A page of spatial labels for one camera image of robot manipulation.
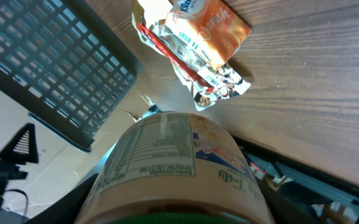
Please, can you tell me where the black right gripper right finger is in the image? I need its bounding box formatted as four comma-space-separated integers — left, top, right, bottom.
256, 179, 319, 224

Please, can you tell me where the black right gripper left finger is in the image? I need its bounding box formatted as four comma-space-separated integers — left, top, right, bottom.
25, 174, 98, 224

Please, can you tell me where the green lid jar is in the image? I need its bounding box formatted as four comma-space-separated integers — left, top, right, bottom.
76, 112, 274, 223

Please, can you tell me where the beige red snack bag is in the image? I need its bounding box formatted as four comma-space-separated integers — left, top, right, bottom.
132, 0, 251, 111

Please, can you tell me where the small orange box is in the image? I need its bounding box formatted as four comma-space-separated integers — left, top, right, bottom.
165, 0, 252, 70

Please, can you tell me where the grey plastic mesh basket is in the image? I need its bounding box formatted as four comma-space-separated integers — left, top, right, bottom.
0, 0, 141, 152

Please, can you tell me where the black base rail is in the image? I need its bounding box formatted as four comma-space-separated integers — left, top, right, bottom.
234, 137, 359, 223

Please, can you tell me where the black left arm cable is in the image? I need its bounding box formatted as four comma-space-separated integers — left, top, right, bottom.
1, 188, 30, 223

